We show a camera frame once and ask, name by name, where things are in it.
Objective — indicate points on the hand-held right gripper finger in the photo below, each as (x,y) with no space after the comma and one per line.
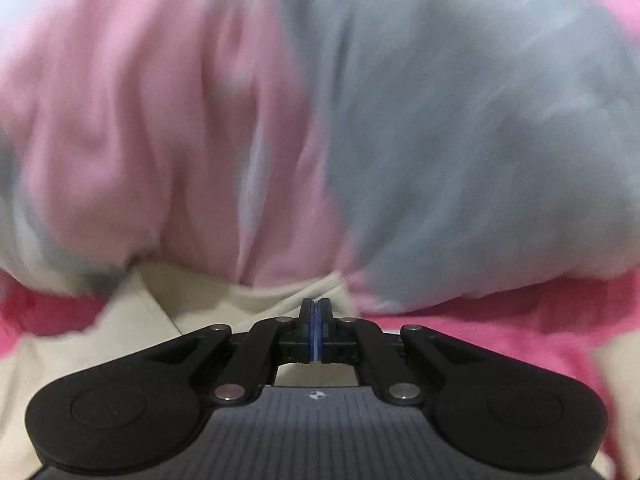
(322,335)
(311,332)

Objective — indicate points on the beige jacket with black trim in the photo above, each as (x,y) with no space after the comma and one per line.
(150,305)

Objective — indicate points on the pink floral fleece blanket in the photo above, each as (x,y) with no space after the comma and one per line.
(500,330)

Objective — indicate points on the pink grey floral quilt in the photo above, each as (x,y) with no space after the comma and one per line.
(250,110)

